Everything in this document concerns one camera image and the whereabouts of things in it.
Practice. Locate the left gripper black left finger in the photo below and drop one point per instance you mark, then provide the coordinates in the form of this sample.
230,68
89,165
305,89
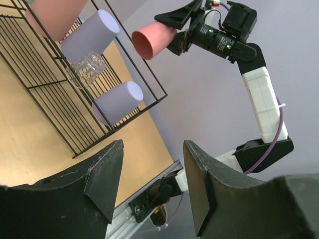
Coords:
76,203

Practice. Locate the black wire dish rack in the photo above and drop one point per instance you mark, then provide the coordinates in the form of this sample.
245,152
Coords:
39,65

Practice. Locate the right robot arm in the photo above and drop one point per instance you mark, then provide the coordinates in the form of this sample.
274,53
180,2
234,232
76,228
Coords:
256,155

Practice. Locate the large lavender plastic cup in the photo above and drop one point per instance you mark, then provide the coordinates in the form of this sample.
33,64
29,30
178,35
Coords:
93,35

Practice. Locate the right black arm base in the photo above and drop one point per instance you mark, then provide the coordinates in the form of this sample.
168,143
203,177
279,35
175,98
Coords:
160,192

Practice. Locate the aluminium mounting rail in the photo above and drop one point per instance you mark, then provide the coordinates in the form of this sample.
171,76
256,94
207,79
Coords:
152,212

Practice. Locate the red plastic cup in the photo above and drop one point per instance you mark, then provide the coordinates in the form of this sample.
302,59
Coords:
151,39

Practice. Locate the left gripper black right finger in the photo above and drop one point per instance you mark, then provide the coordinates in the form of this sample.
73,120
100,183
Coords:
227,204

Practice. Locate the salmon pink plastic cup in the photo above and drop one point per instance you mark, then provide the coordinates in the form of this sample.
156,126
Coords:
54,17

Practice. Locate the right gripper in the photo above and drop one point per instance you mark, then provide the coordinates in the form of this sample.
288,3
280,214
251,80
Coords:
228,41

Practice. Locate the small lavender plastic cup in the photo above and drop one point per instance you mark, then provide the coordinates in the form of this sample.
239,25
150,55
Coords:
117,103

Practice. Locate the clear plastic cup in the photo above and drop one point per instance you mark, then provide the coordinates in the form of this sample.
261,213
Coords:
83,73

